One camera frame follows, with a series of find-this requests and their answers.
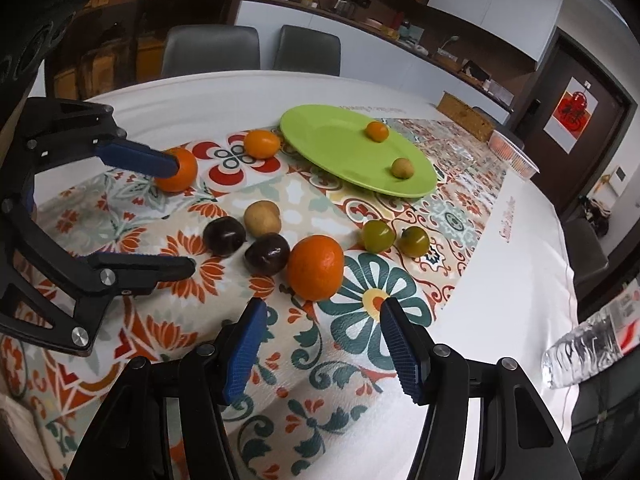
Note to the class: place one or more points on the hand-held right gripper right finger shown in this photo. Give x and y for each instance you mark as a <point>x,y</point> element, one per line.
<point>402,355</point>

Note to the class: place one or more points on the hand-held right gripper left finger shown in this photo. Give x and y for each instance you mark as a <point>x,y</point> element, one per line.
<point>244,360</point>

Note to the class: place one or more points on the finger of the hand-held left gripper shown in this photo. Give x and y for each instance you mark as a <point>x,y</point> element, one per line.
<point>135,157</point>
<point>145,267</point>

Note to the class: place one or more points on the dark purple plum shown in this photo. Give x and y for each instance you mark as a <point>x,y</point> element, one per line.
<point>267,254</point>
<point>224,236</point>

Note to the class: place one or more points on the green plum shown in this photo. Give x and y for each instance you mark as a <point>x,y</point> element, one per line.
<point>377,236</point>
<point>414,241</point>

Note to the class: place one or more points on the large orange mandarin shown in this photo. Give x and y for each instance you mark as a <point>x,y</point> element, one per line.
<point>315,267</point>

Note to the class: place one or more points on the large tan longan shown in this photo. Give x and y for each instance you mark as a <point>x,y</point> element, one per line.
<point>261,218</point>

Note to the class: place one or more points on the oval orange citrus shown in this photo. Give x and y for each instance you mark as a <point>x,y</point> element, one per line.
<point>261,143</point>

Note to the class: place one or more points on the small tan longan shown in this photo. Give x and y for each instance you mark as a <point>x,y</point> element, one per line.
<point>401,168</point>

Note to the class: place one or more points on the green plate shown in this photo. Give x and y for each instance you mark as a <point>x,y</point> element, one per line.
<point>325,130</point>

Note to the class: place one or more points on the small orange mandarin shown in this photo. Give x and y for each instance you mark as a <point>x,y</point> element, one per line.
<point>376,131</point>

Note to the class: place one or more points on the wooden shelf unit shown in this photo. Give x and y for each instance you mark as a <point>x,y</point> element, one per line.
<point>125,35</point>

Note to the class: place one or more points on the grey dining chair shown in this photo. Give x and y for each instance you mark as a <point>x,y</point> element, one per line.
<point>306,52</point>
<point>582,250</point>
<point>210,50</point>
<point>605,430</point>

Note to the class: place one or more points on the white floral patterned tablecloth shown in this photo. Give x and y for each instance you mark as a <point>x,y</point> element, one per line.
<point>525,270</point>

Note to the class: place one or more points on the clear plastic water bottle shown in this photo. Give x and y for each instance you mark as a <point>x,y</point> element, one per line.
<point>590,345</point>

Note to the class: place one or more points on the white and pink plastic basket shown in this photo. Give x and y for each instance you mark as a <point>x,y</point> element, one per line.
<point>515,152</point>

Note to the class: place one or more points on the dark shoes pile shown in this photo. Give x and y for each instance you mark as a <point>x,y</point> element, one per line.
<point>595,212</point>

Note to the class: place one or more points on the woven wicker box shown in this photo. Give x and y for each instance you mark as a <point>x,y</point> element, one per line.
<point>465,115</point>

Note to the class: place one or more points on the white kitchen counter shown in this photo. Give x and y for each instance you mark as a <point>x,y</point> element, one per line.
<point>380,55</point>

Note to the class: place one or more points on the dark brown door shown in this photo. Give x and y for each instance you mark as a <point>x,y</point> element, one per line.
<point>565,110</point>

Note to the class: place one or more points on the red and white door poster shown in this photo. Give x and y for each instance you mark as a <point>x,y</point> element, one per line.
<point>571,114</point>

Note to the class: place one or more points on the white wall control panel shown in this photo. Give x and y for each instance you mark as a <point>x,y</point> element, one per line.
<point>620,175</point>

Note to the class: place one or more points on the white wall cabinet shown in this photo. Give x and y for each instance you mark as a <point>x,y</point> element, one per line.
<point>495,5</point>

